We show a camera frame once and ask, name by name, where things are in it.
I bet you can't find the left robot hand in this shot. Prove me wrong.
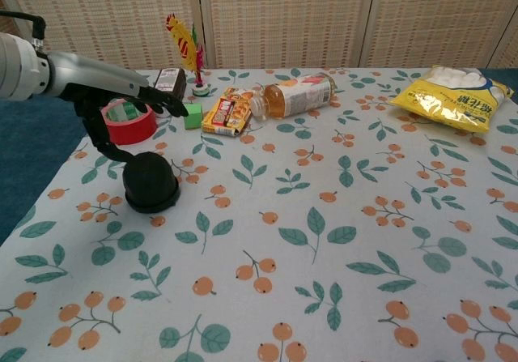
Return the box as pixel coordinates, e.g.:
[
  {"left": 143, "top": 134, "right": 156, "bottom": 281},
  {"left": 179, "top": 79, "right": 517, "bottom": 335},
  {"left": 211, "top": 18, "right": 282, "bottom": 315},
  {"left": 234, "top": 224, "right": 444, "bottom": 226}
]
[{"left": 42, "top": 52, "right": 190, "bottom": 164}]

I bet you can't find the black dice cup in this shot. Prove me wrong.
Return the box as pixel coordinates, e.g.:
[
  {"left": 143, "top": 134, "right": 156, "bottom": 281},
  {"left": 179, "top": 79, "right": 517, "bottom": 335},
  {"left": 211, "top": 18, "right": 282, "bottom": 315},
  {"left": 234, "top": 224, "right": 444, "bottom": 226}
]
[{"left": 122, "top": 151, "right": 180, "bottom": 202}]

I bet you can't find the black round tray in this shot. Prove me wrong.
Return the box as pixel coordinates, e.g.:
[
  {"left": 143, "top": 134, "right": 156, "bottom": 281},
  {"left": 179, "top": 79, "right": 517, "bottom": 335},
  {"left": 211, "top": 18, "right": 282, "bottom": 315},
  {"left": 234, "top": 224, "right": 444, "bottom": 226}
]
[{"left": 125, "top": 186, "right": 181, "bottom": 215}]

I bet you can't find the woven folding screen panel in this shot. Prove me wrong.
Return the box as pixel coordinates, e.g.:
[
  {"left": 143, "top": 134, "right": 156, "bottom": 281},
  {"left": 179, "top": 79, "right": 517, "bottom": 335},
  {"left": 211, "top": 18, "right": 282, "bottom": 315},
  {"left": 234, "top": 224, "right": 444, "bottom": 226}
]
[
  {"left": 359, "top": 0, "right": 518, "bottom": 70},
  {"left": 0, "top": 0, "right": 206, "bottom": 71},
  {"left": 200, "top": 0, "right": 380, "bottom": 70},
  {"left": 0, "top": 0, "right": 20, "bottom": 36},
  {"left": 491, "top": 13, "right": 518, "bottom": 70}
]

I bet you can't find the red tape roll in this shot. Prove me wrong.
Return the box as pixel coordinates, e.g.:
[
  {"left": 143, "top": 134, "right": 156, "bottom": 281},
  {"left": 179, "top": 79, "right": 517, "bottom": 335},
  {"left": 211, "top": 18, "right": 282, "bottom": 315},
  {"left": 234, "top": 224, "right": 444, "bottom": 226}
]
[{"left": 100, "top": 97, "right": 158, "bottom": 146}]

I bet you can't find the dark brown bottle white cap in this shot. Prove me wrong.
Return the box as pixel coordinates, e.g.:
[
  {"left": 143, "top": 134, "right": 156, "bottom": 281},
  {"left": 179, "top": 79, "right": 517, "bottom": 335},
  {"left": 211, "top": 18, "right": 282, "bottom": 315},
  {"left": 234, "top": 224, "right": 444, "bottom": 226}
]
[{"left": 153, "top": 67, "right": 188, "bottom": 98}]

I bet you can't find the colourful feather shuttlecock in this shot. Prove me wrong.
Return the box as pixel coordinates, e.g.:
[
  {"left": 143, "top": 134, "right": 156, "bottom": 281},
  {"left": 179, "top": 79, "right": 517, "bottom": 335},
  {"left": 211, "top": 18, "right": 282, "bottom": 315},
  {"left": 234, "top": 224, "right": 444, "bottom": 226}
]
[{"left": 164, "top": 12, "right": 210, "bottom": 96}]

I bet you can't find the green cube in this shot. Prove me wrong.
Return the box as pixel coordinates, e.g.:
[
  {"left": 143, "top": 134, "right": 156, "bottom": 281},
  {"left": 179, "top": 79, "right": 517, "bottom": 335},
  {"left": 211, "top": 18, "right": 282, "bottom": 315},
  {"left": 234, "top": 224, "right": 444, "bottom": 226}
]
[{"left": 183, "top": 102, "right": 203, "bottom": 130}]

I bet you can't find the yellow snack box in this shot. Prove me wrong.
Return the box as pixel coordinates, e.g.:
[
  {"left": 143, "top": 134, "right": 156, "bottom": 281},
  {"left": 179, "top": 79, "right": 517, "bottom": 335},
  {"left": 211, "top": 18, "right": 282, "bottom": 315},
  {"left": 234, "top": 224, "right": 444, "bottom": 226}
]
[{"left": 201, "top": 86, "right": 254, "bottom": 138}]

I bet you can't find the amber tea bottle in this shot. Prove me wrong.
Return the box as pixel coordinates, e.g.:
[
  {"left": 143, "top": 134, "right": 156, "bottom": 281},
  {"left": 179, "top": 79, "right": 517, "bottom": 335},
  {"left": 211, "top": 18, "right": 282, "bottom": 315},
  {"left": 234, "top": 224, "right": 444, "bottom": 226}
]
[{"left": 249, "top": 72, "right": 337, "bottom": 121}]

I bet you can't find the floral tablecloth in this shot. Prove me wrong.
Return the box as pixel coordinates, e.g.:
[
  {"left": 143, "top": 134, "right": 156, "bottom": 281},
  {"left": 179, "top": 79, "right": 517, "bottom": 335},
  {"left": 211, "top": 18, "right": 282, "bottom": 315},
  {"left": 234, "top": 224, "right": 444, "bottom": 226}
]
[{"left": 0, "top": 67, "right": 518, "bottom": 362}]

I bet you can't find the yellow marshmallow bag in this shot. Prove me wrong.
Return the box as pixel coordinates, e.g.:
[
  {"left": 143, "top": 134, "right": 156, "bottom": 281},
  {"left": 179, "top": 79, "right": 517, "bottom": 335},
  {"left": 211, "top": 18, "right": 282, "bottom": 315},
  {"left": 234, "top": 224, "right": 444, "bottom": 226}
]
[{"left": 388, "top": 64, "right": 515, "bottom": 134}]

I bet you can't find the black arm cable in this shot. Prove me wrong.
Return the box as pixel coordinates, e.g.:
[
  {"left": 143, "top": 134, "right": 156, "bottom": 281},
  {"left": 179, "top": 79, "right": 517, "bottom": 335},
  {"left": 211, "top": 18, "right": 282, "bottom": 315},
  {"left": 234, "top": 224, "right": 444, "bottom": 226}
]
[{"left": 0, "top": 10, "right": 46, "bottom": 49}]

